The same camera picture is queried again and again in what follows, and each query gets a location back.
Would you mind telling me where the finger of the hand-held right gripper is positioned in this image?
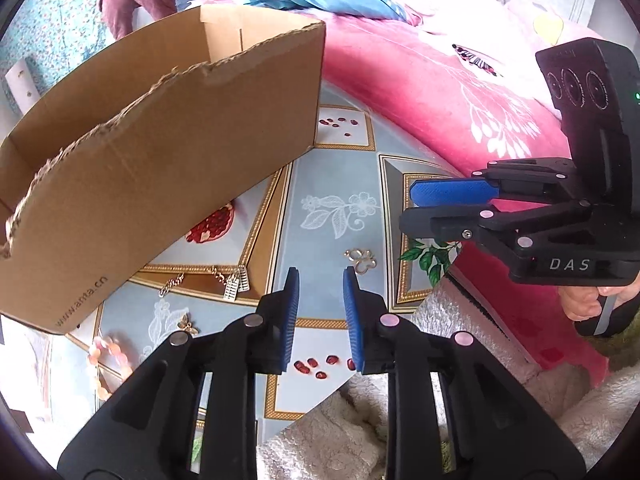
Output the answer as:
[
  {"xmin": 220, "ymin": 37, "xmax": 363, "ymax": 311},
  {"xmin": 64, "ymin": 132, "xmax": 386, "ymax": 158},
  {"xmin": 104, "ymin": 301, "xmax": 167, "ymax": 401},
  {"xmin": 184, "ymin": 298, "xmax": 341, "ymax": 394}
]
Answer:
[
  {"xmin": 398, "ymin": 200, "xmax": 593, "ymax": 257},
  {"xmin": 409, "ymin": 157, "xmax": 581, "ymax": 209}
]

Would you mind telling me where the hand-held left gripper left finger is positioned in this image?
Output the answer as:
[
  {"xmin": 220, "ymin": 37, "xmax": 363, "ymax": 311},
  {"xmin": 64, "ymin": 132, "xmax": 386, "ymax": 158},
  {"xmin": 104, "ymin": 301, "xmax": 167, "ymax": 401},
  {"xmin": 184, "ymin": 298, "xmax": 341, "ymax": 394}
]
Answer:
[{"xmin": 57, "ymin": 266, "xmax": 301, "ymax": 480}]

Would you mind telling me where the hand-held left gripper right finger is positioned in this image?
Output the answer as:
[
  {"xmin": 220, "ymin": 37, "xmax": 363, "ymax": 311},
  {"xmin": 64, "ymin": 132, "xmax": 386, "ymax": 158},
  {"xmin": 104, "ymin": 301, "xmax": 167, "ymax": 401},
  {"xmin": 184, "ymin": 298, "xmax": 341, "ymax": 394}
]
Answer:
[{"xmin": 341, "ymin": 266, "xmax": 587, "ymax": 480}]

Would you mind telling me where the gold chain with tag charms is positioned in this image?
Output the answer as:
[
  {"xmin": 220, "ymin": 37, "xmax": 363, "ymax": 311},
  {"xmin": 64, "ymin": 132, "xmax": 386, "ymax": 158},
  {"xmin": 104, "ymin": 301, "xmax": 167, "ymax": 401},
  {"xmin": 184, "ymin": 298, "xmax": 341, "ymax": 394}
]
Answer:
[{"xmin": 159, "ymin": 266, "xmax": 251, "ymax": 303}]

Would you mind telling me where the gold butterfly pendant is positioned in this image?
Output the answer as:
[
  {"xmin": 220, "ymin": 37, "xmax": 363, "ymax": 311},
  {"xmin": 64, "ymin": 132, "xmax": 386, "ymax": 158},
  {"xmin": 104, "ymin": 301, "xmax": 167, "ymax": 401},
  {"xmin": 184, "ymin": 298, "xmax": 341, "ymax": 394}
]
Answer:
[{"xmin": 345, "ymin": 247, "xmax": 378, "ymax": 273}]

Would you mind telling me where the brown cardboard box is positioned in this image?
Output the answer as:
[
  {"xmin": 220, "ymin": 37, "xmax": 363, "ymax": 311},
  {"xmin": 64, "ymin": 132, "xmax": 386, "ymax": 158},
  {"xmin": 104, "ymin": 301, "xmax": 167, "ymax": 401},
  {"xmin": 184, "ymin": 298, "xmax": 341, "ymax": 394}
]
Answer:
[{"xmin": 0, "ymin": 4, "xmax": 327, "ymax": 336}]

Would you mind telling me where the pink orange bead bracelet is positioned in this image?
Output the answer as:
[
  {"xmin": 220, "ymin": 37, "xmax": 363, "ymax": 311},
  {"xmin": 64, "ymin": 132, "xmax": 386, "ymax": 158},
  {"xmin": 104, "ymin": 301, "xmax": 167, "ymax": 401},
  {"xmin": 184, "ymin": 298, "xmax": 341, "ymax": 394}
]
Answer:
[{"xmin": 86, "ymin": 336, "xmax": 136, "ymax": 401}]

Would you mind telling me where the person's right forearm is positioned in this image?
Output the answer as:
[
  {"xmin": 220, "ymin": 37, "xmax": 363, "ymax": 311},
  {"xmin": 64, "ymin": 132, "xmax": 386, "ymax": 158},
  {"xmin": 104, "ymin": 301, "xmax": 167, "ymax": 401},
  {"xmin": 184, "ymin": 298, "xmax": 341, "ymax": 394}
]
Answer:
[{"xmin": 565, "ymin": 330, "xmax": 640, "ymax": 461}]

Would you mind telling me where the person's right hand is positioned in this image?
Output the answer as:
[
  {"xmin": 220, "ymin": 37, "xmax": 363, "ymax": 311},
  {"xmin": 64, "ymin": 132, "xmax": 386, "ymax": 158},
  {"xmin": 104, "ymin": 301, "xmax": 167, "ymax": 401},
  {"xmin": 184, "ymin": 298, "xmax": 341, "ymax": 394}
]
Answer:
[{"xmin": 557, "ymin": 284, "xmax": 628, "ymax": 322}]

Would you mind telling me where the white fleece clothing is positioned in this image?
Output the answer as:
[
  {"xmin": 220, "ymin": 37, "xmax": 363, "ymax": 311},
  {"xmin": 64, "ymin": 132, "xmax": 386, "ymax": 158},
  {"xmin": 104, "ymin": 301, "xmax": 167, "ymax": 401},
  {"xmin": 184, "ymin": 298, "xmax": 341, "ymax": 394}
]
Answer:
[{"xmin": 257, "ymin": 375, "xmax": 566, "ymax": 480}]

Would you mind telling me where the pink floral quilt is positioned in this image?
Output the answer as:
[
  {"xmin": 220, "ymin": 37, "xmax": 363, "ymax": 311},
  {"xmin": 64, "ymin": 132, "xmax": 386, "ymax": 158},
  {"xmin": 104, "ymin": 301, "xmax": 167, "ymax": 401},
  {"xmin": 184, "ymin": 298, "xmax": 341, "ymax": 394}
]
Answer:
[{"xmin": 320, "ymin": 0, "xmax": 640, "ymax": 376}]

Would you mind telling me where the pale flat board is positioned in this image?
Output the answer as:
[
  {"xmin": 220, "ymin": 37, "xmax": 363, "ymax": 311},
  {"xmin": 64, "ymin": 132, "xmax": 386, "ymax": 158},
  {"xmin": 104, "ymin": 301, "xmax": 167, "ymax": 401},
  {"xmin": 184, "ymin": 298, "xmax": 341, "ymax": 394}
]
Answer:
[{"xmin": 5, "ymin": 57, "xmax": 41, "ymax": 116}]

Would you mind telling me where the floral curtain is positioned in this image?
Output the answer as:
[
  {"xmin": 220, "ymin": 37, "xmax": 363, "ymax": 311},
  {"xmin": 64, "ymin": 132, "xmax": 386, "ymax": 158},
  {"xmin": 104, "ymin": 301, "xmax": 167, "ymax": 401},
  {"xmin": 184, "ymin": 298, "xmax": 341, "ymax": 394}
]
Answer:
[{"xmin": 0, "ymin": 0, "xmax": 126, "ymax": 106}]

